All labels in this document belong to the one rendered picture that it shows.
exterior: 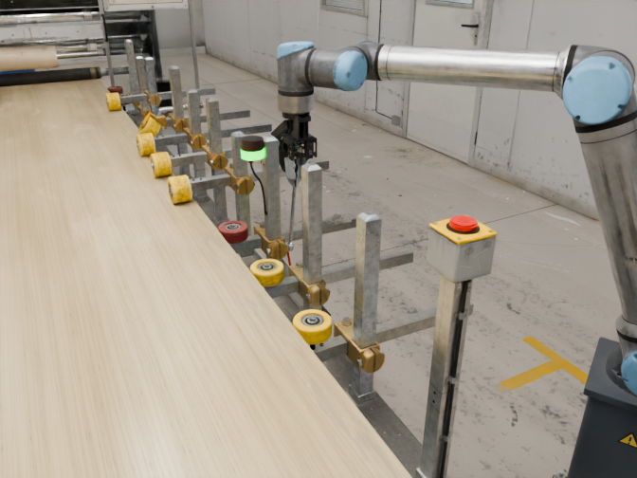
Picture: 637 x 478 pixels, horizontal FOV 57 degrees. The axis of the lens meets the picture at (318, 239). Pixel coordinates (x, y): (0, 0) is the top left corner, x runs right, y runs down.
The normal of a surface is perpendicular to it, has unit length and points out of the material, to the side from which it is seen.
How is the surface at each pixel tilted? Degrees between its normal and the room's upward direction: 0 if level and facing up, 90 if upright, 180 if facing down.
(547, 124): 90
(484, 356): 0
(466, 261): 90
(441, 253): 90
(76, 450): 0
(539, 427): 0
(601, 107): 83
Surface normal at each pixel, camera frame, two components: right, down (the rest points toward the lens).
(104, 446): 0.00, -0.90
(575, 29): -0.88, 0.22
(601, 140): -0.58, 0.40
